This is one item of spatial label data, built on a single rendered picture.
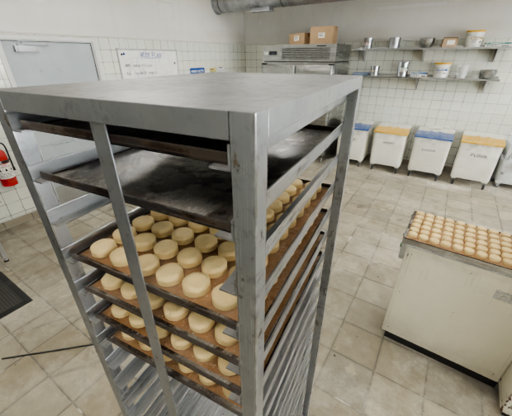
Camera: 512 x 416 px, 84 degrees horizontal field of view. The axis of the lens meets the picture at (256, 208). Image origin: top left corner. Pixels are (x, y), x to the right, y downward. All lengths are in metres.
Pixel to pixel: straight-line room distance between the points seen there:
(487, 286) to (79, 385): 2.53
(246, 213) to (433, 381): 2.22
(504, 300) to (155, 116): 2.01
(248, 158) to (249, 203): 0.05
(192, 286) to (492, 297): 1.82
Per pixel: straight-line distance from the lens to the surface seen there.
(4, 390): 2.67
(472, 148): 5.51
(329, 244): 1.04
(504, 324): 2.22
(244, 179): 0.30
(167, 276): 0.55
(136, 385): 1.11
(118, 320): 0.79
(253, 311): 0.41
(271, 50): 5.94
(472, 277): 2.04
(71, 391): 2.43
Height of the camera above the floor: 1.86
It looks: 28 degrees down
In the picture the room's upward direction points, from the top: straight up
